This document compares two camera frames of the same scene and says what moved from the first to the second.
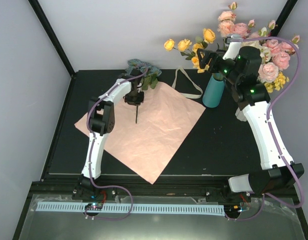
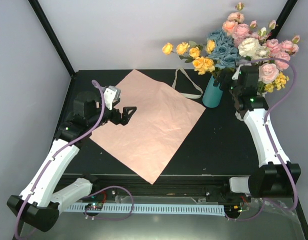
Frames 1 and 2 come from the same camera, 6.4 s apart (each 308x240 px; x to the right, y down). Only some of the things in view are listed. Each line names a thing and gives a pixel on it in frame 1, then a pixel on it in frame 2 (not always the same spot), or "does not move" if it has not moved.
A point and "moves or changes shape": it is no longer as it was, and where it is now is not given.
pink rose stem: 226,19 to 233,18
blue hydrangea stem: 149,75 to 226,54
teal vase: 212,95 does not move
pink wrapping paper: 145,135 does not move
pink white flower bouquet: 275,54 does not move
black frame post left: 53,35 does not move
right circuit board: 232,208 does not move
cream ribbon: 196,86 does not move
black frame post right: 283,17 does not move
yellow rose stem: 183,46 moves or changes shape
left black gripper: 138,102 to 124,119
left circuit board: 94,206 does not move
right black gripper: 217,56 to 222,74
